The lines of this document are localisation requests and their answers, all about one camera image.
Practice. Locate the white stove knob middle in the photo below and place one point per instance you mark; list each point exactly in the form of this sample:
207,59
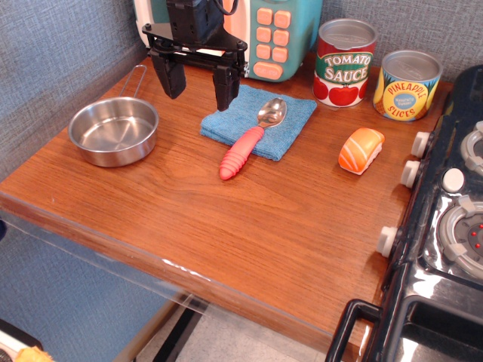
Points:
409,173

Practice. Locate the white stove knob rear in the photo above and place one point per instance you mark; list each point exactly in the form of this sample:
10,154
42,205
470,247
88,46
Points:
420,143

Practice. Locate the white stove knob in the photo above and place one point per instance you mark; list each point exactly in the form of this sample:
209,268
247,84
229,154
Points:
409,173
386,240
420,143

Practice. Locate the toy salmon sushi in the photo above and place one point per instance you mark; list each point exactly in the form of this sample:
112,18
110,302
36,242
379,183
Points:
360,150

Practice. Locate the teal toy microwave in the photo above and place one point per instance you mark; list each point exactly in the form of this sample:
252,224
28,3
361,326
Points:
278,33

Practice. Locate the white stove knob front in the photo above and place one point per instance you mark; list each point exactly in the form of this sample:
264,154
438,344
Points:
386,240

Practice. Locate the small steel pot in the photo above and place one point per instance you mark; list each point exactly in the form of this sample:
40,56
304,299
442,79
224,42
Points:
115,132

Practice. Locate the tomato sauce can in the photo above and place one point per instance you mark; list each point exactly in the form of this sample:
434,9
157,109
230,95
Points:
343,61

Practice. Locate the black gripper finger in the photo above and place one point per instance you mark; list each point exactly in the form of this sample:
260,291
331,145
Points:
170,73
226,82

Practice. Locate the red handled metal spoon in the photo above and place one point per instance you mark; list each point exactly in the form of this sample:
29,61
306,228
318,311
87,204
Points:
271,114

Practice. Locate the black toy stove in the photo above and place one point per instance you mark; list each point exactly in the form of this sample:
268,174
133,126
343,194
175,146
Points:
431,308

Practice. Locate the pineapple slices can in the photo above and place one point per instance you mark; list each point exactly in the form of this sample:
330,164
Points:
406,85

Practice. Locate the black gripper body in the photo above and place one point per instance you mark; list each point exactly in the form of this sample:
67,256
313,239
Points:
195,35

